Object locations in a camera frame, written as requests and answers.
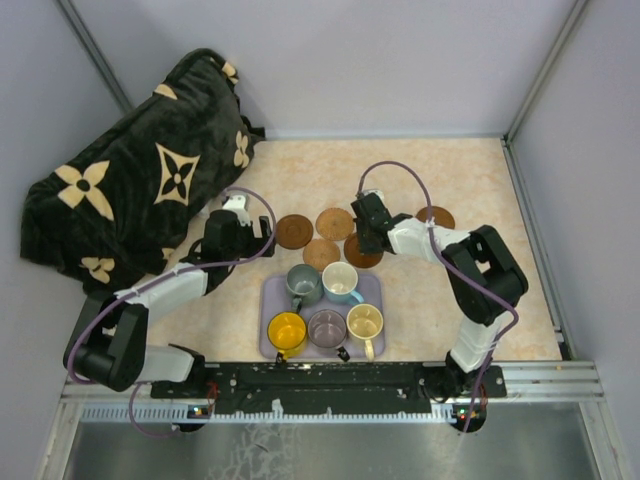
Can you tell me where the dark wooden coaster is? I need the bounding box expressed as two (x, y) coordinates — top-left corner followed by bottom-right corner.
(276, 214), (314, 250)
(415, 205), (455, 229)
(343, 233), (384, 269)

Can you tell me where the woven coaster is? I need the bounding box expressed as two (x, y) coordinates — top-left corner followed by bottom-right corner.
(315, 207), (354, 241)
(303, 238), (341, 272)

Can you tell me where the light blue mug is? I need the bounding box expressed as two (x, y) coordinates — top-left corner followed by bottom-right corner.
(322, 261), (364, 304)

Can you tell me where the cream mug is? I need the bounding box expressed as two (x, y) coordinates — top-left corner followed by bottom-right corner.
(346, 303), (384, 362)

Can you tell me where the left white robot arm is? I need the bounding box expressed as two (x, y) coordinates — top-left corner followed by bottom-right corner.
(63, 209), (275, 397)

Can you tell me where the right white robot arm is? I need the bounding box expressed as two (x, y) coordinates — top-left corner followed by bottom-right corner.
(351, 190), (529, 396)

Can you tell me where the grey green mug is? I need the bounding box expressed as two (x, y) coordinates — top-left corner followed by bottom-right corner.
(286, 264), (324, 314)

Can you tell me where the lavender plastic tray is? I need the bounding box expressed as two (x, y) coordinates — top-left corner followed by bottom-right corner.
(258, 274), (384, 361)

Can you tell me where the black floral plush blanket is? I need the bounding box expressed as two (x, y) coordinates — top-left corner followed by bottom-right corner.
(20, 48), (265, 292)

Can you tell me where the yellow mug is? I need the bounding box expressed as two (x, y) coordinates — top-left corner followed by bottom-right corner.
(267, 312), (308, 364)

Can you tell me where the mauve purple mug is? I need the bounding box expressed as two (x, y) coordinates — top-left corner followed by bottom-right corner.
(307, 309), (350, 362)

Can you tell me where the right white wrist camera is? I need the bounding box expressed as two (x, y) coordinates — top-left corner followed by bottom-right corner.
(356, 189), (385, 201)

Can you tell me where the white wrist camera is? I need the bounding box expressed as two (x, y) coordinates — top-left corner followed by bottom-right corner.
(356, 189), (385, 201)
(221, 193), (251, 227)

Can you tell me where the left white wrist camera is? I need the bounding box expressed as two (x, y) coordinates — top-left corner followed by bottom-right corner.
(221, 193), (251, 227)

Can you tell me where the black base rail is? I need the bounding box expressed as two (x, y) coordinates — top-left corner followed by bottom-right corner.
(149, 360), (504, 416)

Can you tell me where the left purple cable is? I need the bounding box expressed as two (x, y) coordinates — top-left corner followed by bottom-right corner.
(66, 186), (279, 439)

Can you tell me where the aluminium frame rail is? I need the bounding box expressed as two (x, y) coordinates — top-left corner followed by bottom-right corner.
(61, 361), (604, 432)

